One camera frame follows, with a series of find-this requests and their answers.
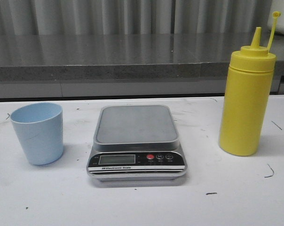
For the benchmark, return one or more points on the light blue plastic cup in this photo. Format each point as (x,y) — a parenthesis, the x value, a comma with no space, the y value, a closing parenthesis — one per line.
(39,128)

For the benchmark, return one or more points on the yellow squeeze bottle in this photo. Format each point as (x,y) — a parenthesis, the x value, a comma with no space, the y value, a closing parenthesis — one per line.
(248,85)

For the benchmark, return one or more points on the silver digital kitchen scale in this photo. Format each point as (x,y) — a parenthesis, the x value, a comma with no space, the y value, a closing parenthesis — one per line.
(136,143)

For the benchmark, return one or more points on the grey stone counter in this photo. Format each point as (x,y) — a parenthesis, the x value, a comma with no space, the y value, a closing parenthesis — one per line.
(116,66)

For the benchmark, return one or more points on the grey curtain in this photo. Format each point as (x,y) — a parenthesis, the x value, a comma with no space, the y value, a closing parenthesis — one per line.
(79,17)

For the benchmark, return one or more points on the white blender appliance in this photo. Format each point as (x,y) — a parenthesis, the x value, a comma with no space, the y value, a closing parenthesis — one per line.
(277,5)

